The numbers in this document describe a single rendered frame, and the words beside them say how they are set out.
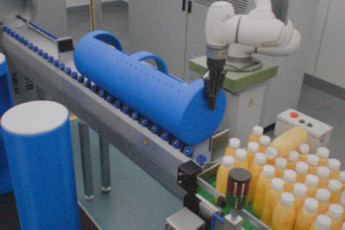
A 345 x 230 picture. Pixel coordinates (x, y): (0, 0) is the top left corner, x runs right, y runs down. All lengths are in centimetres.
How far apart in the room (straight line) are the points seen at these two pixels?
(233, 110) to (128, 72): 71
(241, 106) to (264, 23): 89
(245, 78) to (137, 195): 125
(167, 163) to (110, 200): 117
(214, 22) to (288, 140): 50
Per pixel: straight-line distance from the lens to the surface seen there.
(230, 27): 145
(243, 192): 110
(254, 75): 218
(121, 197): 289
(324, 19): 448
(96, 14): 283
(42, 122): 177
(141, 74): 177
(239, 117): 228
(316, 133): 166
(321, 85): 464
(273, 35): 144
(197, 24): 385
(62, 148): 180
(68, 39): 260
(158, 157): 181
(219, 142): 165
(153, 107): 169
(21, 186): 191
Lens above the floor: 193
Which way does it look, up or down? 28 degrees down
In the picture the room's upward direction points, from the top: 2 degrees clockwise
